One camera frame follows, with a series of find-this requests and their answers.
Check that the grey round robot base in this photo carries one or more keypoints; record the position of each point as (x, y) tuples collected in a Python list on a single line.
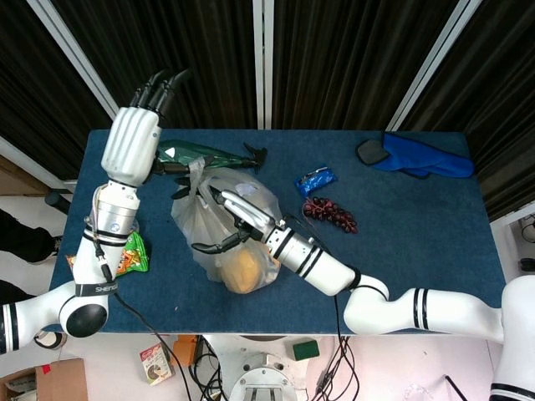
[(259, 372)]

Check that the dark pleated curtain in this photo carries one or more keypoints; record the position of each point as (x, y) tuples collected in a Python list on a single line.
[(342, 54)]

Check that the black cylinder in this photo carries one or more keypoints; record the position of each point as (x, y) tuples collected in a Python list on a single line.
[(58, 201)]

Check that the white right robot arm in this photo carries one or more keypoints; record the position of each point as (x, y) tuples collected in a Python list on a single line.
[(326, 267)]

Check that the clear plastic bag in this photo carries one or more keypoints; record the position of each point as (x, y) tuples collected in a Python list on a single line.
[(200, 221)]

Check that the white frame post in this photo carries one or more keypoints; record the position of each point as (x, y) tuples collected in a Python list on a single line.
[(434, 62), (73, 54), (262, 62)]

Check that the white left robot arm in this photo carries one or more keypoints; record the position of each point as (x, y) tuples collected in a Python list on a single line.
[(110, 217)]

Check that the brown cardboard box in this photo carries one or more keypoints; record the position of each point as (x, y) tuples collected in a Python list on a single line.
[(58, 382)]

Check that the white frame beam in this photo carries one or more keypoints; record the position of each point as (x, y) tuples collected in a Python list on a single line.
[(33, 163)]

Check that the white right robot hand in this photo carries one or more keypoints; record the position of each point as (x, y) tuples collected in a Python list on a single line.
[(255, 217)]

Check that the small printed carton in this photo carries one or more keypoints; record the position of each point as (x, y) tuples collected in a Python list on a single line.
[(156, 364)]

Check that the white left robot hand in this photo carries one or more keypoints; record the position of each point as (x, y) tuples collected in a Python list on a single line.
[(131, 142)]

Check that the blue snack packet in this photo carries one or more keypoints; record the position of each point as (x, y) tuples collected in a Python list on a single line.
[(315, 181)]

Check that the red grape bunch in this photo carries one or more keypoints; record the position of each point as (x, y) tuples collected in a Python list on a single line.
[(330, 213)]

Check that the green orange snack packet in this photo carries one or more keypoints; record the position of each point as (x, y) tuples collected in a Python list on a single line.
[(134, 259)]

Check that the blue table cloth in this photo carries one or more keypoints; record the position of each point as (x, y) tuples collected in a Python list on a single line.
[(418, 250)]

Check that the orange plastic object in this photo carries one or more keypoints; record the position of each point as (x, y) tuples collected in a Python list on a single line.
[(186, 344)]

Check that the black clothed person leg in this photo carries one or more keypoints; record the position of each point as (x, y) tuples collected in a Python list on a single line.
[(21, 238)]

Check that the round yellow bread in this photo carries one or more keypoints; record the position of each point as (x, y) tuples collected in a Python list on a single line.
[(244, 271)]

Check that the green block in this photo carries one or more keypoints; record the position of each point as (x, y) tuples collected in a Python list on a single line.
[(306, 350)]

